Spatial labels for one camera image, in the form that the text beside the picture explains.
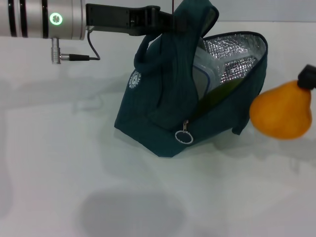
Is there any teal insulated lunch bag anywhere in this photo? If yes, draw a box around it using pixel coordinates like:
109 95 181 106
114 0 269 158

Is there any clear container with blue lid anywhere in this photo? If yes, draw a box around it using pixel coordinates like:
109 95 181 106
192 43 257 99

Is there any green cucumber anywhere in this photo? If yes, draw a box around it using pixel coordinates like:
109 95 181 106
196 78 245 119

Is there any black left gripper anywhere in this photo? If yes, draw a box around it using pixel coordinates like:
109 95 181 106
85 3 189 38

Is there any left arm cable with plug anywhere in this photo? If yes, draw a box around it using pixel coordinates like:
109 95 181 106
51 31 101 65

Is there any orange yellow pear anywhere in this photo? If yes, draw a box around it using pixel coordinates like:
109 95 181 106
249 80 313 141

